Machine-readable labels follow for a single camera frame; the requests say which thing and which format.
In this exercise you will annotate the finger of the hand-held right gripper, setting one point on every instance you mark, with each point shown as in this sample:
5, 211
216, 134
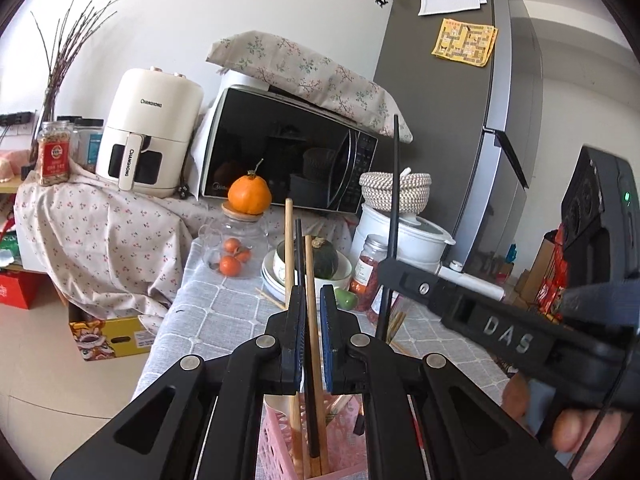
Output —
410, 282

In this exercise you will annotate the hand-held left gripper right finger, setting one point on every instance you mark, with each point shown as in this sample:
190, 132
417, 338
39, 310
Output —
327, 345

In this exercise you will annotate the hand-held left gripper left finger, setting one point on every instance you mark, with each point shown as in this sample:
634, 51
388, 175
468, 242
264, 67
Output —
301, 355

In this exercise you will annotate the wooden chopstick with green print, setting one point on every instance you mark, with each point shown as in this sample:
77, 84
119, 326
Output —
339, 406

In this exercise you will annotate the pink perforated utensil holder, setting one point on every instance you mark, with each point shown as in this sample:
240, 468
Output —
277, 445

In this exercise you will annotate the person's right hand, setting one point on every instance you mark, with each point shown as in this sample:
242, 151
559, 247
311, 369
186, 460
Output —
565, 430

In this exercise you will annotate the white electric pot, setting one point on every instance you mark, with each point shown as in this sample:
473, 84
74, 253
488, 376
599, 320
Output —
415, 250

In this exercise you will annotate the silver lid spice jar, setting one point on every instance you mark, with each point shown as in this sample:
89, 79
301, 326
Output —
367, 265

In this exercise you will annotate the small green glossy object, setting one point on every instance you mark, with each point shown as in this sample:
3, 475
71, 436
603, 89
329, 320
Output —
345, 298

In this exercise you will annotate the red snack packet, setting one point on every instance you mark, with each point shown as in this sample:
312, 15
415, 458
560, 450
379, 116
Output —
552, 285

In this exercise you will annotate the electric pot lid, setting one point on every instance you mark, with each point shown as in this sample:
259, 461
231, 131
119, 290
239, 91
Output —
425, 227

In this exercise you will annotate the white bowl with flower print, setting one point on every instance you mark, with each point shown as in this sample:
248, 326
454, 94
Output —
342, 272

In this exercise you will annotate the white plate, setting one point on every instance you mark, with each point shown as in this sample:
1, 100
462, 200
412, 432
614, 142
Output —
272, 290
270, 272

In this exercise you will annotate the dark green pumpkin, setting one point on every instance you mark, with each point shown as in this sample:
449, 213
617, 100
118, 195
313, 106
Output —
325, 260

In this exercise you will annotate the grey checked tablecloth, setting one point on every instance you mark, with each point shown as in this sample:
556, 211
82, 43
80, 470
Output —
215, 320

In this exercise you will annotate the glass jar with wooden lid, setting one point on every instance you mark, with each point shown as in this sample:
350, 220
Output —
215, 240

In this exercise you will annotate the grey refrigerator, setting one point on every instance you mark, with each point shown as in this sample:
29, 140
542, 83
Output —
450, 125

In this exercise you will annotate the large orange with stem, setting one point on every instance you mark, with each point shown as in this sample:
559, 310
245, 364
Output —
250, 195

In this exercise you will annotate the black microwave oven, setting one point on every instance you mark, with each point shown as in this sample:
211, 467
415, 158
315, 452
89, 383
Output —
280, 160

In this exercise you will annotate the yellow printed cardboard box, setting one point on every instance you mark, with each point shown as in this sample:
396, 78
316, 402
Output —
115, 337

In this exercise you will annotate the black power plug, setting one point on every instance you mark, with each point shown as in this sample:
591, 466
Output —
182, 191

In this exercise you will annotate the floral white tablecloth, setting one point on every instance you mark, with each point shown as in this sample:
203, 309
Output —
100, 240

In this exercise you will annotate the floral fabric cushion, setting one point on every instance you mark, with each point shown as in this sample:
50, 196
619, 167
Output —
300, 67

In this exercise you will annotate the yellow paper sheet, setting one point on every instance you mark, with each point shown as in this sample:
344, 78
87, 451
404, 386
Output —
465, 42

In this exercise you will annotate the cream air fryer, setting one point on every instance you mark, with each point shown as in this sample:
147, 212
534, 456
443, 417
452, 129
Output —
150, 125

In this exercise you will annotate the red gift box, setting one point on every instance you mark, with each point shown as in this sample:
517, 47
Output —
20, 290

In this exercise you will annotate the red label jar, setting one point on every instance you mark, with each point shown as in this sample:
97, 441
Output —
52, 160

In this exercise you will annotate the low wooden shelf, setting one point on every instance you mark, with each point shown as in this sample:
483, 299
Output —
10, 187

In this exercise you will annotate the pink cloth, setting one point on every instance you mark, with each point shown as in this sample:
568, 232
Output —
12, 165

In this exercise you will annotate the black power strip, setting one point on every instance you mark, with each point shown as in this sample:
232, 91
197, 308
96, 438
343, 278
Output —
15, 120

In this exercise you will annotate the dried branches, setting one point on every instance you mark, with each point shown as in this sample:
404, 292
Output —
65, 60

